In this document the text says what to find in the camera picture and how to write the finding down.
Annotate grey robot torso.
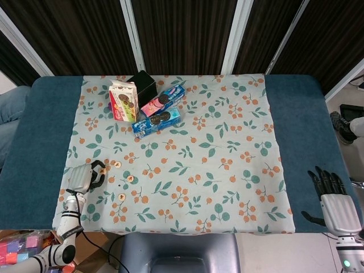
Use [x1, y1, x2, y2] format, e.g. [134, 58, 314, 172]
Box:
[118, 233, 241, 273]

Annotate teal velvet table cover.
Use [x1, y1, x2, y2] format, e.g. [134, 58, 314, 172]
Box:
[0, 74, 356, 235]

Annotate dark sneaker shoe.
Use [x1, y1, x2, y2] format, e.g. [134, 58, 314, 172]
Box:
[329, 111, 358, 146]

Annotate black open box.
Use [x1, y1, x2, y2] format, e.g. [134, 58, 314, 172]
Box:
[126, 70, 158, 106]

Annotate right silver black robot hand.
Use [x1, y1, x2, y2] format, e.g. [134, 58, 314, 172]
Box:
[301, 166, 363, 237]

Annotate brown cardboard box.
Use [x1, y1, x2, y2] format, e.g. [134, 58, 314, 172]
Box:
[0, 229, 110, 273]

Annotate floral fruit print tablecloth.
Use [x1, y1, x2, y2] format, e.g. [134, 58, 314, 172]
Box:
[52, 74, 295, 235]

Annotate white red cookie box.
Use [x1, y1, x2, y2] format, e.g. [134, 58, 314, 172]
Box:
[109, 79, 140, 123]

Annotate dark folding screen panel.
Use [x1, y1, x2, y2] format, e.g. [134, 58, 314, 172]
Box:
[119, 0, 254, 76]
[0, 0, 146, 77]
[266, 0, 364, 102]
[0, 8, 55, 94]
[221, 0, 309, 75]

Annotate black flat device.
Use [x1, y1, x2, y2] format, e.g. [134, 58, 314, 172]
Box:
[340, 104, 364, 122]

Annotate bag of colourful blocks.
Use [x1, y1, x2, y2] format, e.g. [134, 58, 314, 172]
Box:
[0, 231, 56, 273]

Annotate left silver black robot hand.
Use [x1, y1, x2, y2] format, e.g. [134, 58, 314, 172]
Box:
[68, 160, 108, 193]

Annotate pink blue Oreo box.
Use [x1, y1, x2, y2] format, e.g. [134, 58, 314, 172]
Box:
[140, 84, 186, 117]

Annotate light trouser leg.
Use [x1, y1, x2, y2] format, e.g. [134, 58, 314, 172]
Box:
[349, 117, 364, 138]

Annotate person's blue jeans legs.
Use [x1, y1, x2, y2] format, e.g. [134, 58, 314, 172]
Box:
[0, 85, 31, 174]

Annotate black cable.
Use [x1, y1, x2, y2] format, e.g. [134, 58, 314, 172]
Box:
[81, 229, 129, 273]

